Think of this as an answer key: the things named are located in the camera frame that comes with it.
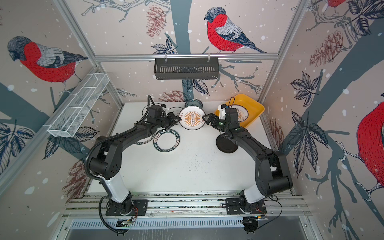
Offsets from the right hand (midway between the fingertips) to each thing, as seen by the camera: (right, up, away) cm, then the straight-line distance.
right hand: (206, 120), depth 87 cm
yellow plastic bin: (+40, +8, +27) cm, 49 cm away
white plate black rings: (-22, +7, +30) cm, 38 cm away
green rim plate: (-26, -14, +11) cm, 31 cm away
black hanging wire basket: (-13, +36, +20) cm, 43 cm away
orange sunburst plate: (-9, +1, +6) cm, 11 cm away
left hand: (-15, +1, +2) cm, 15 cm away
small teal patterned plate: (-8, +14, +36) cm, 39 cm away
